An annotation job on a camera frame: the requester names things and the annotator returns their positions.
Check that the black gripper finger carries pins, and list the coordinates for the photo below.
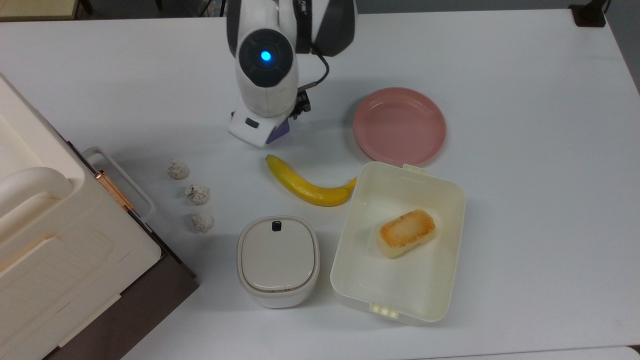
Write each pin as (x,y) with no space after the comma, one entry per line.
(301,106)

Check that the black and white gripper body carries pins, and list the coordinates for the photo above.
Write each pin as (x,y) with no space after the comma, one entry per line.
(250,127)

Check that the blue purple cube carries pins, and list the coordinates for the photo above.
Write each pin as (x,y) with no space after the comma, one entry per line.
(279,131)

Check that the pink round plate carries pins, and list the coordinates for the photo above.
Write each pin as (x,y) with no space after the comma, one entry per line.
(400,127)

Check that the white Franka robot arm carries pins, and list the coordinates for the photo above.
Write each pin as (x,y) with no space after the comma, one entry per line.
(265,55)

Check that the crumpled grey white ball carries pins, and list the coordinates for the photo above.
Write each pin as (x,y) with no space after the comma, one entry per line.
(202,222)
(178,170)
(197,194)

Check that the yellow banana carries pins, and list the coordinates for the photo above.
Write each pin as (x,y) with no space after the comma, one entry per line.
(310,190)

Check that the small cream lidded container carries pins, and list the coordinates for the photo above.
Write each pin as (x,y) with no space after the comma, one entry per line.
(278,260)

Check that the copper metal bar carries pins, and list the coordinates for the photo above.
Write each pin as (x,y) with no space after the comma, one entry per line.
(115,191)

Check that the toasted bread piece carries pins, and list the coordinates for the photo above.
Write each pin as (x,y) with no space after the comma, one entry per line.
(406,233)

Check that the cream plastic open container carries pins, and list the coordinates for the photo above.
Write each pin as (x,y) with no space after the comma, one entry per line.
(365,270)

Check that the dark brown oven door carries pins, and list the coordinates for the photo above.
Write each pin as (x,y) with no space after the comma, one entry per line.
(150,295)

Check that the cream white oven appliance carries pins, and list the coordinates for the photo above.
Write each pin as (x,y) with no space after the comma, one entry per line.
(55,260)

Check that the yellow side table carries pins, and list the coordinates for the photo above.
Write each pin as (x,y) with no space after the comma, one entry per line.
(35,7)

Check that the black table clamp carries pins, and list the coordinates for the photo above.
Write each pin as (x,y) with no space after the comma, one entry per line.
(589,14)

